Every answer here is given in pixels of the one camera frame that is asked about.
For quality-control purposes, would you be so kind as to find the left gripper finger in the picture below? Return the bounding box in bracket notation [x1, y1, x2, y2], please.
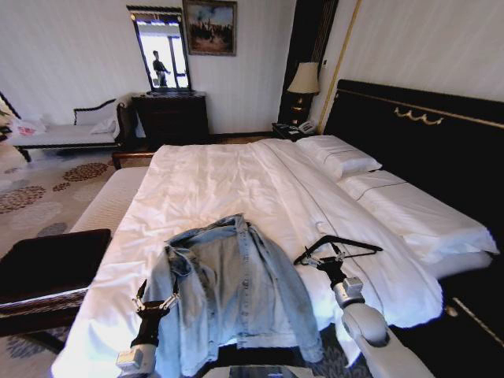
[158, 280, 183, 313]
[132, 279, 149, 314]

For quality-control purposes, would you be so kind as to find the black clothes hanger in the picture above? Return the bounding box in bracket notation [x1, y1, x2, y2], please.
[293, 234, 384, 268]

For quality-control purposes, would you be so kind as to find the light blue denim jacket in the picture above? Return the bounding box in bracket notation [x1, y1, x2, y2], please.
[141, 213, 324, 377]

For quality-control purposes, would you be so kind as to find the flat white pillow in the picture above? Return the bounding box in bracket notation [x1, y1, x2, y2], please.
[338, 169, 500, 265]

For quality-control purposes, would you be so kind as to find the dark wooden bench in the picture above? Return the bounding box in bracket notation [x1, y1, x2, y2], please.
[0, 228, 113, 354]

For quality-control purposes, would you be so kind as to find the plump white pillow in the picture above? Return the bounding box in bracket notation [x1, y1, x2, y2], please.
[295, 135, 384, 183]

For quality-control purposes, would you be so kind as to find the white mattress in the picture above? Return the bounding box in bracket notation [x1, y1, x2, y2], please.
[69, 166, 495, 281]

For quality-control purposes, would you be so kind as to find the white robot front shell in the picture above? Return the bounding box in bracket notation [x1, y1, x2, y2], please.
[203, 364, 314, 378]

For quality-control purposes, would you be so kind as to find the white duvet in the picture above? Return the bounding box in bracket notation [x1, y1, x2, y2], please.
[50, 138, 445, 378]

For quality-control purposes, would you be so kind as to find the dark wooden nightstand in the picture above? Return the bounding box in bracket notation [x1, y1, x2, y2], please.
[271, 121, 314, 143]

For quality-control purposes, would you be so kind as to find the dark headboard with gold trim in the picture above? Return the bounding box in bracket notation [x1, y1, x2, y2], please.
[322, 78, 504, 253]

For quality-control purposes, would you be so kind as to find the table lamp with cream shade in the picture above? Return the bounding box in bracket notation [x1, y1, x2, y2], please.
[286, 61, 321, 120]

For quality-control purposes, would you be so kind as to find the dark wood chaise longue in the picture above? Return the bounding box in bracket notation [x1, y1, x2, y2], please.
[6, 97, 133, 163]

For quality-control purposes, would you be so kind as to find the dark wooden dresser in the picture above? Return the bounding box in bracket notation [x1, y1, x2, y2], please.
[131, 91, 210, 147]

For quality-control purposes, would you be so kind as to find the white plastic bag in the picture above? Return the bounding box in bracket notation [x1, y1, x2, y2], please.
[9, 117, 47, 138]

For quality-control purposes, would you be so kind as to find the person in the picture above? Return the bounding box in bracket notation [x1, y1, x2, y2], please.
[152, 50, 172, 88]

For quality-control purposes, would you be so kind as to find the dark framed mirror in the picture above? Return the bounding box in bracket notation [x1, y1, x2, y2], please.
[126, 5, 197, 96]

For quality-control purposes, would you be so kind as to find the framed painting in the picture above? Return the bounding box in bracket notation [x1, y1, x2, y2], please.
[182, 0, 239, 57]

